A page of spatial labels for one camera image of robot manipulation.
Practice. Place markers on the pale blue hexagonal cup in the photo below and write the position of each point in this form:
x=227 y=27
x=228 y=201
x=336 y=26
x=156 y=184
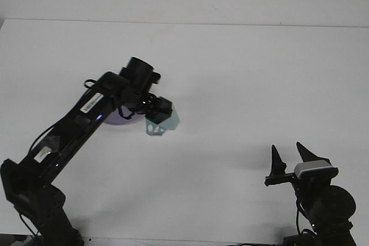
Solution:
x=174 y=119

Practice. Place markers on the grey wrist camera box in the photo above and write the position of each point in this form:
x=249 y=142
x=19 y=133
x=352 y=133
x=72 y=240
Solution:
x=314 y=166

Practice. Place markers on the pale purple round plate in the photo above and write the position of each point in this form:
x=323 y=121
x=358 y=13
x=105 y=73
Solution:
x=112 y=121

